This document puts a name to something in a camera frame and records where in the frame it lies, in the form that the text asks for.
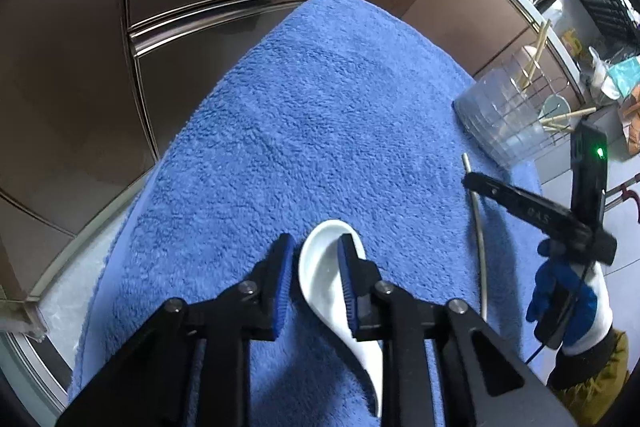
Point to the teal packet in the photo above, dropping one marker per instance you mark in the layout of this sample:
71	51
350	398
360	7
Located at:
627	72

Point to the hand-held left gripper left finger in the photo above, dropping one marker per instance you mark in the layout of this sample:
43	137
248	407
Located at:
285	277

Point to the orange patterned apron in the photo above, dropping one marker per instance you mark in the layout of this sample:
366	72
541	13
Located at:
632	112

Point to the person's right forearm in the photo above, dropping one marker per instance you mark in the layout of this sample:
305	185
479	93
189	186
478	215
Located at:
585	367

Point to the clear utensil holder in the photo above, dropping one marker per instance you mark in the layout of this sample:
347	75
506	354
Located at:
490	117

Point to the person's right hand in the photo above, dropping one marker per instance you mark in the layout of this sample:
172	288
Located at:
595	302

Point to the white ceramic spoon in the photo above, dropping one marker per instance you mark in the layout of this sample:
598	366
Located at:
322	267

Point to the person's olive clothing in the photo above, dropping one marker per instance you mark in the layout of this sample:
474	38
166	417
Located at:
600	397

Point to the blue towel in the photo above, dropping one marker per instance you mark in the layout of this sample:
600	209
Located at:
300	132

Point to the clear plastic bag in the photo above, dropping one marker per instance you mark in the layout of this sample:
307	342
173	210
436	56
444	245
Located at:
602	74

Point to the brown base cabinets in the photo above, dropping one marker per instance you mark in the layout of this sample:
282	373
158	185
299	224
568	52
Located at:
75	57

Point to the steel chopstick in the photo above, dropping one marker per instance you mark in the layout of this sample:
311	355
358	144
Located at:
481	247

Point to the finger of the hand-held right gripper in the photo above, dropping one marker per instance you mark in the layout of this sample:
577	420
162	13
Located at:
520	202

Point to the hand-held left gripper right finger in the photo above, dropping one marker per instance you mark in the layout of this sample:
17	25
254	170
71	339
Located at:
346	287

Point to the yellow detergent bottle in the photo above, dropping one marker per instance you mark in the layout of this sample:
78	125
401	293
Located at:
572	44

